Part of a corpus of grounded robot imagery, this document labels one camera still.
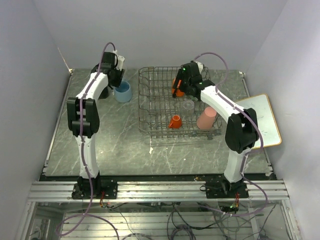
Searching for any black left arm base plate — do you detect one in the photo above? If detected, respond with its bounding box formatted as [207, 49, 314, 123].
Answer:
[71, 179, 118, 200]

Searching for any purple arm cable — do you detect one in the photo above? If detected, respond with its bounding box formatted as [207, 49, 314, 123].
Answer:
[193, 51, 269, 218]
[55, 41, 121, 240]

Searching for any grey wire dish rack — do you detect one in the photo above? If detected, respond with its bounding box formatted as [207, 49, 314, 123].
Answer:
[138, 66, 226, 140]

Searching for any large orange mug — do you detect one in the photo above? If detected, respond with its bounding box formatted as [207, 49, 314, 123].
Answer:
[171, 78, 185, 97]

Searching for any black mug white inside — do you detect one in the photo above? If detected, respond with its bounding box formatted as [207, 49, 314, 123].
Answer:
[99, 86, 110, 99]

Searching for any pink plastic tumbler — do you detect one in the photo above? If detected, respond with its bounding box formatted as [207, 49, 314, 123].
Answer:
[196, 106, 217, 130]

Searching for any light blue mug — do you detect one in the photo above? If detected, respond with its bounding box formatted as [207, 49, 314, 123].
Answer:
[114, 80, 133, 103]

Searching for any aluminium mounting rail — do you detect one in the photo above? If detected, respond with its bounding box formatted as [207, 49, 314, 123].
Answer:
[27, 180, 290, 203]

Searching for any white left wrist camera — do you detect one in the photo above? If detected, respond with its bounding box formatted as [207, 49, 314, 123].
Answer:
[113, 50, 125, 71]

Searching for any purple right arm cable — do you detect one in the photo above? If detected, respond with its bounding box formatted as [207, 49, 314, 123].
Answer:
[193, 51, 269, 218]

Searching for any clear glass cup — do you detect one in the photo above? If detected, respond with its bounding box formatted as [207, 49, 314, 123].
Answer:
[181, 99, 195, 112]

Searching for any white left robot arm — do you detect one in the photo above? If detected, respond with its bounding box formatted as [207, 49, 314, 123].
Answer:
[67, 50, 125, 179]

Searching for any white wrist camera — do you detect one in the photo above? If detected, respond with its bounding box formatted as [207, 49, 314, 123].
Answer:
[195, 61, 205, 74]
[113, 50, 125, 71]

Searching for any yellow framed whiteboard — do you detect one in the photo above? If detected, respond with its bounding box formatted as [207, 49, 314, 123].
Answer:
[237, 94, 282, 148]

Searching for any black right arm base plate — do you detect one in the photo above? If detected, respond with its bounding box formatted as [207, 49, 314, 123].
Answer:
[199, 180, 249, 199]

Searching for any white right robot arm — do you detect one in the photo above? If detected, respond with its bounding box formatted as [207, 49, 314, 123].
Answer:
[172, 61, 263, 198]

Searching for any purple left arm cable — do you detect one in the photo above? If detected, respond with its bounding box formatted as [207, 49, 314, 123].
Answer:
[55, 41, 121, 240]

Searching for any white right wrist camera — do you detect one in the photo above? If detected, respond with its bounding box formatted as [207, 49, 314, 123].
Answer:
[195, 61, 205, 74]

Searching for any small orange cup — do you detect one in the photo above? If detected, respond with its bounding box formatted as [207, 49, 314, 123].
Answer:
[168, 115, 182, 129]

